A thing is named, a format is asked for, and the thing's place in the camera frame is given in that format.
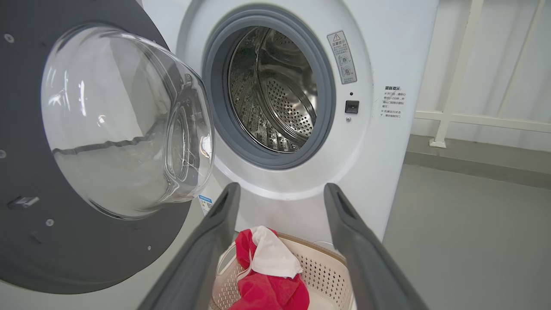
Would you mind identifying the red textured cloth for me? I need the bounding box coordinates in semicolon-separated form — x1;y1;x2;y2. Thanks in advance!
229;270;310;310

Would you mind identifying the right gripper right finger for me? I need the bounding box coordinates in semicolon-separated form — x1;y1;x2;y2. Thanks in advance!
324;183;429;310

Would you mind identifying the black glass washing machine door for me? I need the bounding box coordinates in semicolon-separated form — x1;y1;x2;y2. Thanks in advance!
0;0;216;295

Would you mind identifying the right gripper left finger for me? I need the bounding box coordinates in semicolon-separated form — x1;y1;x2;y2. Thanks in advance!
138;182;241;310

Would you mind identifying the cream perforated laundry basket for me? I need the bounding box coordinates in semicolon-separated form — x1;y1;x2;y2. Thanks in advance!
210;232;358;310

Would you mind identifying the red and white garment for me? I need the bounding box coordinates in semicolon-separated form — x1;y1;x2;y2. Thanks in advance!
235;226;303;279

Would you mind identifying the white washing machine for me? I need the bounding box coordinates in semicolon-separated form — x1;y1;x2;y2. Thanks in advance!
136;0;440;257

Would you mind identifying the white metal railing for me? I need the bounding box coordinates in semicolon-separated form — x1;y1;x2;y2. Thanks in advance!
413;0;551;149

